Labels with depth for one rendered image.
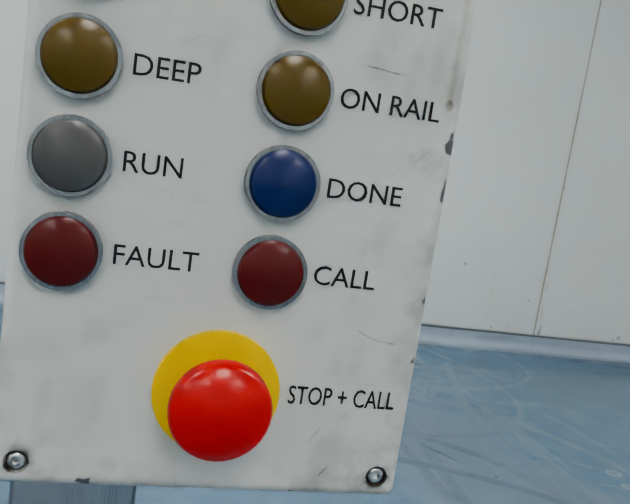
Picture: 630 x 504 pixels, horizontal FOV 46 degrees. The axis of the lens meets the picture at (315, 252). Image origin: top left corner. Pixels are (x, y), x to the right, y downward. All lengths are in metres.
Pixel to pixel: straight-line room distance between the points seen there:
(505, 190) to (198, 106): 3.98
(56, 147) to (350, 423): 0.16
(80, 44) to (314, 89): 0.09
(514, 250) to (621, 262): 0.67
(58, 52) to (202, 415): 0.14
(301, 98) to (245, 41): 0.03
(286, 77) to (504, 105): 3.94
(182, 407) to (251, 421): 0.03
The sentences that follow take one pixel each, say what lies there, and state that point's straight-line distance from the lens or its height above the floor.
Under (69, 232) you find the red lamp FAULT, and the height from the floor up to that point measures 1.02.
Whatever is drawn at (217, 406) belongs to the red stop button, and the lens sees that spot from 0.28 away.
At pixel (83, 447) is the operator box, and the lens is 0.32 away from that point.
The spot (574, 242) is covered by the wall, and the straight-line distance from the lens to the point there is 4.49.
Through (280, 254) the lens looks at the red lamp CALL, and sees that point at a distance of 0.29.
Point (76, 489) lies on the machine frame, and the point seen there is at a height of 0.89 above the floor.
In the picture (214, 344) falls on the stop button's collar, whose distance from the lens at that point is 0.30.
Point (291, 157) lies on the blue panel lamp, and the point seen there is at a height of 1.06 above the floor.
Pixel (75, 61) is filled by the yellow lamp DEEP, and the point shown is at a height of 1.09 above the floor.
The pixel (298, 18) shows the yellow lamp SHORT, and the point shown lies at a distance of 0.29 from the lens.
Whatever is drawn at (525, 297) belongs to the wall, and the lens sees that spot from 4.42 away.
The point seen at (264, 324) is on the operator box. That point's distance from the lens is 0.31.
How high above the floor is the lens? 1.07
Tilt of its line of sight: 9 degrees down
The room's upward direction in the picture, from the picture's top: 9 degrees clockwise
